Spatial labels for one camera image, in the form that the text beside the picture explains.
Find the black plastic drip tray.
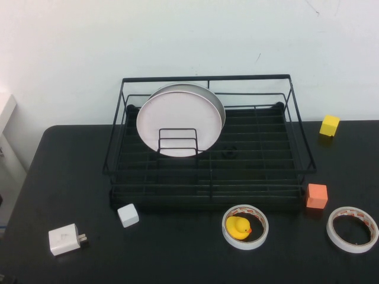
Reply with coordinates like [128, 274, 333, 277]
[110, 103, 306, 211]

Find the white cabinet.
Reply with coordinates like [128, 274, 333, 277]
[0, 93, 30, 231]

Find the black wire dish rack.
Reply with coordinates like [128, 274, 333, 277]
[102, 73, 317, 211]

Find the grey round plate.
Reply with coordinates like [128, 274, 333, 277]
[153, 82, 227, 131]

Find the orange cube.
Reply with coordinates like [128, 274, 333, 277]
[306, 183, 329, 210]

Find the white cube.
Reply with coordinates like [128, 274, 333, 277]
[117, 203, 140, 228]

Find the yellow rubber duck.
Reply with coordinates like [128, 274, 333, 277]
[226, 216, 253, 240]

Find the yellow cube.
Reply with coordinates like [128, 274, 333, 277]
[319, 114, 341, 137]

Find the white power adapter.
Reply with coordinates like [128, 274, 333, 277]
[48, 223, 89, 257]

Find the white double-sided tape roll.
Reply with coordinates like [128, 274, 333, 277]
[221, 204, 270, 251]
[326, 206, 379, 254]

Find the pink round plate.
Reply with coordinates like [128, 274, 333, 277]
[136, 91, 222, 157]

